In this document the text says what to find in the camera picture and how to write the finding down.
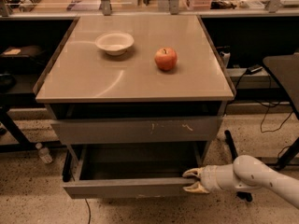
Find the grey drawer cabinet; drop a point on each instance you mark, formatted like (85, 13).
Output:
(86, 83)

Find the white paper bowl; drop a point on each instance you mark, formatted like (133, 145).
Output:
(114, 43)

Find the black left table leg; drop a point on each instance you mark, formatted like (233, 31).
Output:
(14, 130)

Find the grey drawer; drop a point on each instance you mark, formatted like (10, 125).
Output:
(133, 170)
(147, 130)

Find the black power adapter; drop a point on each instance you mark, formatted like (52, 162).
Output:
(253, 69)

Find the black stand base bar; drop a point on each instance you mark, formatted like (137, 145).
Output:
(230, 142)

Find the dark side table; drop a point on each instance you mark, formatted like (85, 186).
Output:
(285, 71)

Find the red apple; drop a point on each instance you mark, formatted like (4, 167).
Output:
(166, 59)

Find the clear plastic bottle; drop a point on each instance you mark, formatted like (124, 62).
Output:
(44, 153)

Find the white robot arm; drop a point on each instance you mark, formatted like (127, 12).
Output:
(245, 174)

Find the grey top drawer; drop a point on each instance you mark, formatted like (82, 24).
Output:
(147, 130)

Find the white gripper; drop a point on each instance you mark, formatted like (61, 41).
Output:
(209, 179)

